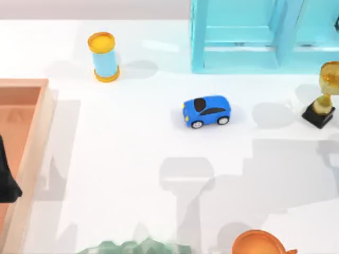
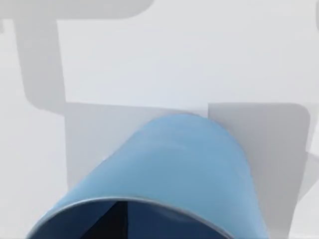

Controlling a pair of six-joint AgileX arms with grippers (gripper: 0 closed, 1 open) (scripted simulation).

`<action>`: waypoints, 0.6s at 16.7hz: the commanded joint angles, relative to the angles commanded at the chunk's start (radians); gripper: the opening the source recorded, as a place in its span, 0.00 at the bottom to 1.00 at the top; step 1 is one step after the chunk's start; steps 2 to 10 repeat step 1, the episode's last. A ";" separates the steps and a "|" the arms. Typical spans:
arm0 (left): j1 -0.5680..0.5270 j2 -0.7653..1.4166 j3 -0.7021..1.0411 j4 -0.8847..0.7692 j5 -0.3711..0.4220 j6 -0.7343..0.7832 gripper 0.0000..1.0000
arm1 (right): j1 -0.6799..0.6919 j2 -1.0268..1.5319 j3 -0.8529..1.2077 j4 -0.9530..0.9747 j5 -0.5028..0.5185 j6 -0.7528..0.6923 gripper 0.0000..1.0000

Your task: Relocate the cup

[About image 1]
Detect green leafy plant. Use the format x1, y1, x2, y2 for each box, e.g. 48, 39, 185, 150
77, 237, 192, 254

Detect blue toy car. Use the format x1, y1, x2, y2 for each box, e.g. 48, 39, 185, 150
181, 95, 232, 130

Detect blue and yellow can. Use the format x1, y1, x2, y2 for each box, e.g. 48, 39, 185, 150
87, 31, 120, 83

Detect gold trophy with black base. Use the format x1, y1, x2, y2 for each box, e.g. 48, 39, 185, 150
301, 61, 339, 130

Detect orange round pot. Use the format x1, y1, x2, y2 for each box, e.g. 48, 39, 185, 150
231, 229, 298, 254

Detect light blue rack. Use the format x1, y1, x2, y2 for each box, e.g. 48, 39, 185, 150
189, 0, 339, 75

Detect salmon-coloured shallow box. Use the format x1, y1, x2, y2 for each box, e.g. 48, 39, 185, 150
0, 78, 57, 254

